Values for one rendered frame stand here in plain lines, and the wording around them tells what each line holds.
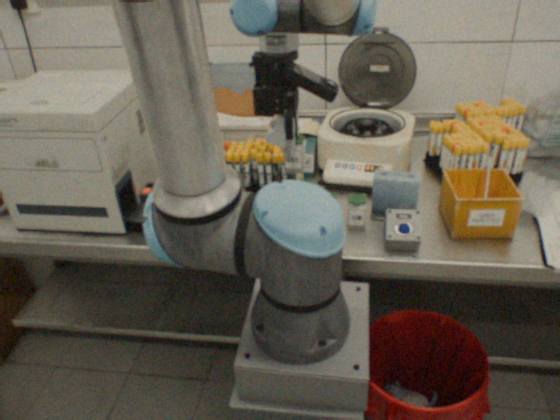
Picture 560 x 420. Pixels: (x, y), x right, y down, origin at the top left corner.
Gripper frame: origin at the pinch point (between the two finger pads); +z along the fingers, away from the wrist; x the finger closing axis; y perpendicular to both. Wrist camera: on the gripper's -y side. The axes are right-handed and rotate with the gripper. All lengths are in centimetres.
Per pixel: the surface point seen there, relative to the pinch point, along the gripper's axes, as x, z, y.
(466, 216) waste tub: 3.4, 13.2, -35.7
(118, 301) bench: -34, 79, 72
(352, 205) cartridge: 0.5, 13.2, -12.4
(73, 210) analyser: 7, 13, 50
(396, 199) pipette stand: -4.1, 14.1, -22.0
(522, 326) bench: -34, 80, -69
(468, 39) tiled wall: -56, -8, -43
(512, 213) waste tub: 2.7, 12.5, -44.7
